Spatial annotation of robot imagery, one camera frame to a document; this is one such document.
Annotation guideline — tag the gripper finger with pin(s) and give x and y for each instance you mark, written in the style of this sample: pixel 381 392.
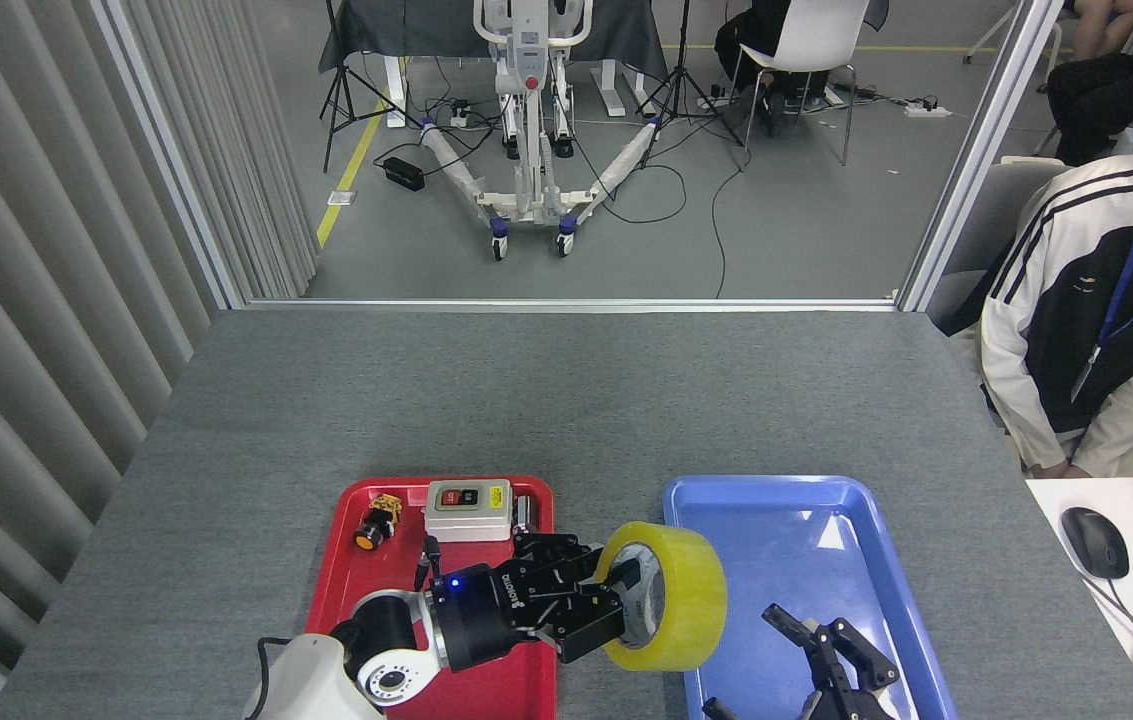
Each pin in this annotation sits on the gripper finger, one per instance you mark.
pixel 841 665

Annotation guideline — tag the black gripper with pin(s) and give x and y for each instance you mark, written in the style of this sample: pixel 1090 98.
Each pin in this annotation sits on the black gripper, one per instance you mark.
pixel 481 620

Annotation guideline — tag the yellow tape roll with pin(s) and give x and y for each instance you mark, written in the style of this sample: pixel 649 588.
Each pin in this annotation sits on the yellow tape roll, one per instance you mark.
pixel 696 600

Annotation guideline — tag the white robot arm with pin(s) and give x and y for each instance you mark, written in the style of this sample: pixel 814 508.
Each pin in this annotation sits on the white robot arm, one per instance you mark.
pixel 311 680

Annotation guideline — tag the person's hand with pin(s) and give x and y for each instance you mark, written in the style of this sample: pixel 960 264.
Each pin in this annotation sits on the person's hand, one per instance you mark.
pixel 1061 471

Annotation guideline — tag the blue plastic tray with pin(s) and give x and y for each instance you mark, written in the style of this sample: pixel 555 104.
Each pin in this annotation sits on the blue plastic tray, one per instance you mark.
pixel 786 540

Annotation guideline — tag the small black cylinder part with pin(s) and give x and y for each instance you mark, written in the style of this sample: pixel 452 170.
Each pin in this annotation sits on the small black cylinder part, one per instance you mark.
pixel 524 510

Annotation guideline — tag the red plastic tray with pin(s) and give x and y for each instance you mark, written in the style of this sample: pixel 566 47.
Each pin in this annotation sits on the red plastic tray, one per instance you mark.
pixel 376 570

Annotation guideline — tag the yellow push button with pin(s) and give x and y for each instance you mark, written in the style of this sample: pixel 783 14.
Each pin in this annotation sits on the yellow push button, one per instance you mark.
pixel 372 532

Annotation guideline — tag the black computer mouse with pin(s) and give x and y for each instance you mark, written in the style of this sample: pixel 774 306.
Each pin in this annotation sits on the black computer mouse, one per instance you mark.
pixel 1094 542

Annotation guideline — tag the person in white jacket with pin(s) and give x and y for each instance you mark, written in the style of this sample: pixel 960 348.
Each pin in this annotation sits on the person in white jacket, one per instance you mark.
pixel 1056 320

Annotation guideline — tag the grey chair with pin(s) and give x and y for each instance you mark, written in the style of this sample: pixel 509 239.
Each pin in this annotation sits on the grey chair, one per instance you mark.
pixel 986 210

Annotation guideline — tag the black power adapter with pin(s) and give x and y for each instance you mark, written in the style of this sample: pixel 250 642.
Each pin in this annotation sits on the black power adapter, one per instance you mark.
pixel 404 174

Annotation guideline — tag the white floor plate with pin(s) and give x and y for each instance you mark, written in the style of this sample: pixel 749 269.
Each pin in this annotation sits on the white floor plate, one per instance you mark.
pixel 342 198

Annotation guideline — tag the white power strip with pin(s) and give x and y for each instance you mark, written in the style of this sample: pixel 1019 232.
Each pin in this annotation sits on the white power strip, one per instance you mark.
pixel 928 110

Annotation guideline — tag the black tripod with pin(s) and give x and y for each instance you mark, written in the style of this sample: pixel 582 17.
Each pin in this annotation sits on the black tripod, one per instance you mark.
pixel 338 80
pixel 683 70

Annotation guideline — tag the white wheeled stand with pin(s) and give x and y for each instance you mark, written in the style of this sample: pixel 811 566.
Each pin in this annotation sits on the white wheeled stand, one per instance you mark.
pixel 530 60

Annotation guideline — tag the person on white chair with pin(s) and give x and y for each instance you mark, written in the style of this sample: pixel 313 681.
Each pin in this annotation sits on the person on white chair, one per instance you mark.
pixel 741 45

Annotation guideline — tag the white chair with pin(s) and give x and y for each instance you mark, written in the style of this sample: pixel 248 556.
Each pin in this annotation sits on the white chair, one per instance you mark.
pixel 811 35

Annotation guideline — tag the table with dark cloth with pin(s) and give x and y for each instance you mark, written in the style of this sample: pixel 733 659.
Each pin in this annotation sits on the table with dark cloth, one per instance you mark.
pixel 426 25

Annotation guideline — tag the person in dark trousers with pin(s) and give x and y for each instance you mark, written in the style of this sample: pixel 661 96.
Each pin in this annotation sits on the person in dark trousers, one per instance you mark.
pixel 1116 90

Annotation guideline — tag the grey switch box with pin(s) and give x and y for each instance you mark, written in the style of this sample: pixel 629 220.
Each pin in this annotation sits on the grey switch box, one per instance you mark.
pixel 466 522

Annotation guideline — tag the silver rail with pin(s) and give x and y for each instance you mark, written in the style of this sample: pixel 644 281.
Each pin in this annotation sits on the silver rail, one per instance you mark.
pixel 566 303

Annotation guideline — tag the silver post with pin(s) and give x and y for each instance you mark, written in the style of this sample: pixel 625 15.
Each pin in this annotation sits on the silver post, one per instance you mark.
pixel 976 150

